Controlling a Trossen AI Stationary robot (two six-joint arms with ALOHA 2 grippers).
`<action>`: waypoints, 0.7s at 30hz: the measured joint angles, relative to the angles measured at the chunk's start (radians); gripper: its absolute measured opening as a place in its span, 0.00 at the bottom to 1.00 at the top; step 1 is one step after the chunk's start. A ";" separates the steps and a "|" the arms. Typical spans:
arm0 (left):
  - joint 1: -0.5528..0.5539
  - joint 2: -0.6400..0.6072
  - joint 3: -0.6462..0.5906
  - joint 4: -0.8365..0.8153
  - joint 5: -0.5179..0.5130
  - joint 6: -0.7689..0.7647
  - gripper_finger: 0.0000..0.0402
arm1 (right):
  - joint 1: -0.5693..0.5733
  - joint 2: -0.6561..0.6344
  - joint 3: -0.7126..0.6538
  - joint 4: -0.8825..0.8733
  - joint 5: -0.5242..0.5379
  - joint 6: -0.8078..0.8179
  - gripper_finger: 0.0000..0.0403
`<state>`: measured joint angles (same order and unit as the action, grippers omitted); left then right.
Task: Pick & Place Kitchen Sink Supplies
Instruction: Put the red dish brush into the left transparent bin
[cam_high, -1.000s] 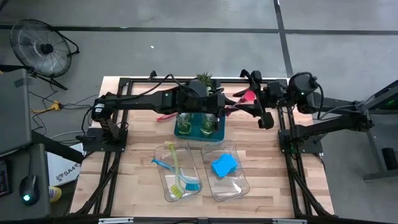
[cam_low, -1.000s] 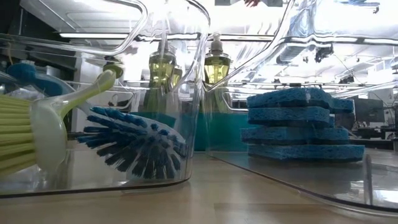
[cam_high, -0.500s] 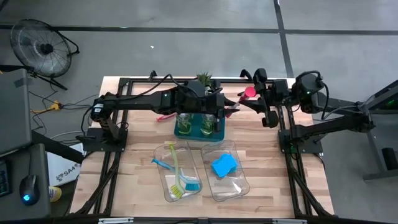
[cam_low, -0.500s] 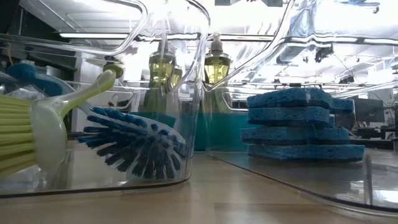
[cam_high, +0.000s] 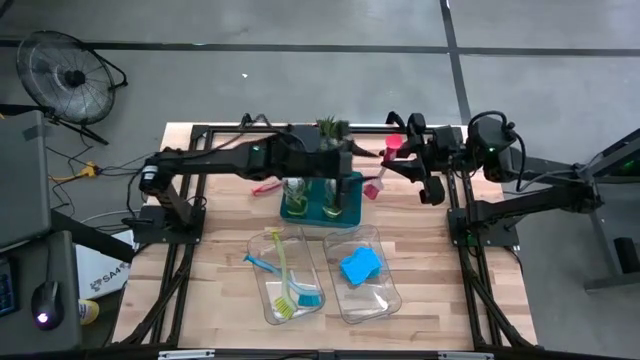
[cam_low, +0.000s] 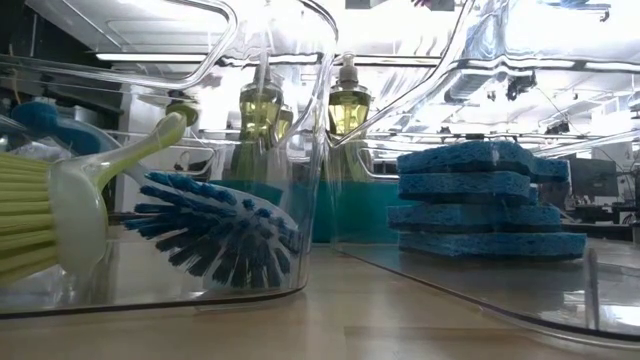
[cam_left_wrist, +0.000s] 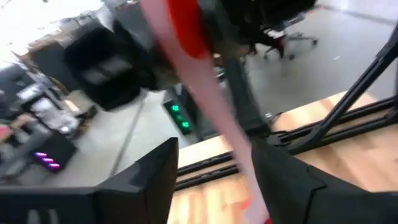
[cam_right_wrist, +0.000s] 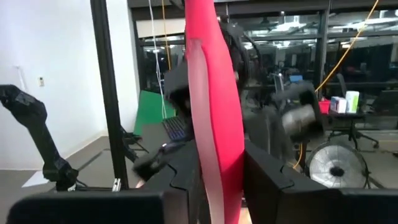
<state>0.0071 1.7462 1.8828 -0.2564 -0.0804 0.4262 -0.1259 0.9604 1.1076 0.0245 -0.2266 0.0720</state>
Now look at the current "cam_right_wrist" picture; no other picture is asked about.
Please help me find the yellow hanging cable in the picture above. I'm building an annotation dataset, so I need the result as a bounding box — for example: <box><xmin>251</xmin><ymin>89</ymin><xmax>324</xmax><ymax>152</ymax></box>
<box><xmin>160</xmin><ymin>0</ymin><xmax>172</xmax><ymax>72</ymax></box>

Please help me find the white hanging cable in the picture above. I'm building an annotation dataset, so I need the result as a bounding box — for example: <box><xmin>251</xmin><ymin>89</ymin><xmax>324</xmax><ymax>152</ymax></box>
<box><xmin>148</xmin><ymin>0</ymin><xmax>167</xmax><ymax>119</ymax></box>

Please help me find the white and green box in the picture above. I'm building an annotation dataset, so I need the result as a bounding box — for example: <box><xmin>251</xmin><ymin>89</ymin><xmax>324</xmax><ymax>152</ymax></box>
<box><xmin>345</xmin><ymin>90</ymin><xmax>361</xmax><ymax>114</ymax></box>

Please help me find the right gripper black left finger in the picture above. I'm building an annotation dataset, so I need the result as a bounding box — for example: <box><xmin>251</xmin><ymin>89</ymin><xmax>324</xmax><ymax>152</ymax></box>
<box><xmin>141</xmin><ymin>139</ymin><xmax>205</xmax><ymax>224</ymax></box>

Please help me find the black support bar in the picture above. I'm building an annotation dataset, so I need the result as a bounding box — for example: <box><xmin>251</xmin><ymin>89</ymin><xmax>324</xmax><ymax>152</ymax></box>
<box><xmin>0</xmin><ymin>83</ymin><xmax>79</xmax><ymax>192</ymax></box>

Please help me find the red container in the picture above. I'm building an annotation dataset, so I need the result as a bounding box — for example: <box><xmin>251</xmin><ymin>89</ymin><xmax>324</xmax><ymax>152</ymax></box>
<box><xmin>318</xmin><ymin>99</ymin><xmax>331</xmax><ymax>115</ymax></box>

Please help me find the small white box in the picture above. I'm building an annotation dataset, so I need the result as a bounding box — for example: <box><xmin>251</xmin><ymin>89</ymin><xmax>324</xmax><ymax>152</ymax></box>
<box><xmin>330</xmin><ymin>96</ymin><xmax>348</xmax><ymax>114</ymax></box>

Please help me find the black floor fan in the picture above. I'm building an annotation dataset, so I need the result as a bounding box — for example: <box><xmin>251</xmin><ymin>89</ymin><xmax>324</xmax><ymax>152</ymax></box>
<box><xmin>305</xmin><ymin>141</ymin><xmax>371</xmax><ymax>190</ymax></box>

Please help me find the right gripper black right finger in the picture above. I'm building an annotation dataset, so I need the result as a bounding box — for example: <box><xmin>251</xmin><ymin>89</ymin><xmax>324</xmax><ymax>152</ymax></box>
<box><xmin>243</xmin><ymin>140</ymin><xmax>343</xmax><ymax>224</ymax></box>

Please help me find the black rolling table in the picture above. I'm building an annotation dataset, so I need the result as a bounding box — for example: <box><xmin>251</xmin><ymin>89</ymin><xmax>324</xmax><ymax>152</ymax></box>
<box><xmin>323</xmin><ymin>110</ymin><xmax>381</xmax><ymax>149</ymax></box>

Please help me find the yellow power cable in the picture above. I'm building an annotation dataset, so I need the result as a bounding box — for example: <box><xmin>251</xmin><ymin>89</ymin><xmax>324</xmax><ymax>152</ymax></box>
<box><xmin>292</xmin><ymin>0</ymin><xmax>381</xmax><ymax>170</ymax></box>

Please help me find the green board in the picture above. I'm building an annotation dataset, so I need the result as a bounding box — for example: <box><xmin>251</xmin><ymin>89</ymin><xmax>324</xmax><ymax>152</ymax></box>
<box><xmin>132</xmin><ymin>90</ymin><xmax>177</xmax><ymax>137</ymax></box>

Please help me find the black keyboard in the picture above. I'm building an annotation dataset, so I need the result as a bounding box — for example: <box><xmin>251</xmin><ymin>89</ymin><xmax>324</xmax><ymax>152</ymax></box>
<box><xmin>162</xmin><ymin>116</ymin><xmax>189</xmax><ymax>143</ymax></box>

